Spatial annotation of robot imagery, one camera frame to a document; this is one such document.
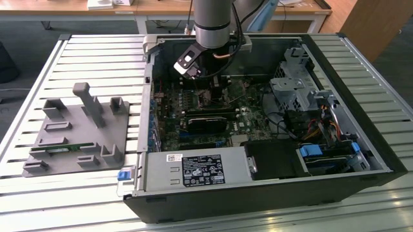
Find black PC case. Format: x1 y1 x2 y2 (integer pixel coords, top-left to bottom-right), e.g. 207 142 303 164
121 32 407 224

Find silver perforated drive cage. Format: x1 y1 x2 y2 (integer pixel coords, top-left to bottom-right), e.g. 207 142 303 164
268 47 336 114

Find metal locking lever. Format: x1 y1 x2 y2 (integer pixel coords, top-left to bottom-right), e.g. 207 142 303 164
229 88 252 102

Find blue disk carrier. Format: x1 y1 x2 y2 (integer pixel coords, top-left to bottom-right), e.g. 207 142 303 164
297 143 323 160

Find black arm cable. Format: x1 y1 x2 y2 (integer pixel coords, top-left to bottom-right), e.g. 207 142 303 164
205 0 268 79

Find green RAM stick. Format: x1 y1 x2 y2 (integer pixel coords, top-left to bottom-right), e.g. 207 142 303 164
40 142 97 154
185 113 236 119

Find green motherboard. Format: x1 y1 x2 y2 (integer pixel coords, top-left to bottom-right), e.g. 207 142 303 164
150 76 275 152

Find grey parts rack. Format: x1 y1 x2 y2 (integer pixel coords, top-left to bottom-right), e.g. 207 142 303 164
19 82 130 178

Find black graphics card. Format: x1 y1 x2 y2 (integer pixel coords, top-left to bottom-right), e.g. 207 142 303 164
185 116 228 134

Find CPU socket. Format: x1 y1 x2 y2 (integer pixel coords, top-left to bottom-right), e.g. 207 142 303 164
192 89 232 110

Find silver power supply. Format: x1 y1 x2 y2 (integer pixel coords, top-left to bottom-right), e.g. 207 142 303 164
140 150 256 194

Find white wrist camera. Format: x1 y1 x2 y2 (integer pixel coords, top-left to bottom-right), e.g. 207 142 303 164
172 44 204 79

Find wooden cabinet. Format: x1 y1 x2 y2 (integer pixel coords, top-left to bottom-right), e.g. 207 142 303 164
322 0 413 64

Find yellow red wire bundle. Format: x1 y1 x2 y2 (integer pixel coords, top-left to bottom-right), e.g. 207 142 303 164
301 105 343 141

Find small silver heatsink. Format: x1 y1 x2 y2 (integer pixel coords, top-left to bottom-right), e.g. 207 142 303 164
231 134 249 146

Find blue case latch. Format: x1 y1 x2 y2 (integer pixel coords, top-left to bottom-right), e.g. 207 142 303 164
116 168 134 181

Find wooden desk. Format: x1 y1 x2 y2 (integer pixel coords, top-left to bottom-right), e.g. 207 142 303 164
0 0 332 34

